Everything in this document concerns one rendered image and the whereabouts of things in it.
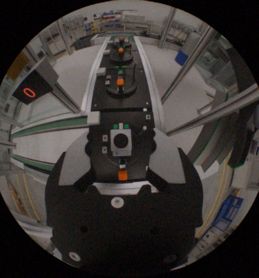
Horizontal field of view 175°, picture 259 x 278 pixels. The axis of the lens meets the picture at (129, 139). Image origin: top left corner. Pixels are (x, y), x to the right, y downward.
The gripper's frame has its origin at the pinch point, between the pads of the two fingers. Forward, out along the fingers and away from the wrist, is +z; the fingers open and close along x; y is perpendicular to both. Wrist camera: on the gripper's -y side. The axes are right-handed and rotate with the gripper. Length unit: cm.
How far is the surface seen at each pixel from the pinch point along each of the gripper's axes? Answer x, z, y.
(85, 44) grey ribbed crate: -70, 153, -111
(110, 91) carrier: -4.6, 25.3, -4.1
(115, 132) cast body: -1.6, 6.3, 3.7
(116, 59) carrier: -3.3, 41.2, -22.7
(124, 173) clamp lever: 0.0, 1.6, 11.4
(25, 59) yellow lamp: -16.7, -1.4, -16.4
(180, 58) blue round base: 53, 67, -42
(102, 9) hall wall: -182, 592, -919
